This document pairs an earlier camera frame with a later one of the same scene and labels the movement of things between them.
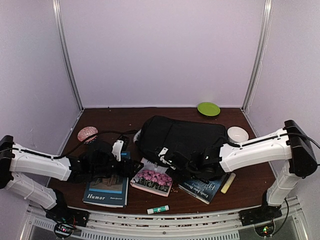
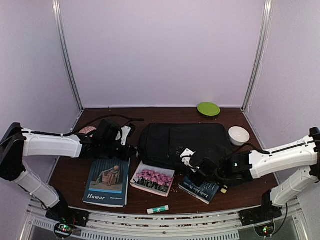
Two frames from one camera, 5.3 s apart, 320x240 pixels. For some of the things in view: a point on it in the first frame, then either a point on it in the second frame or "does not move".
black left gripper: (130, 172) → (126, 154)
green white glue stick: (158, 209) does not move
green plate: (208, 109) does not move
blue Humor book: (109, 191) does not move
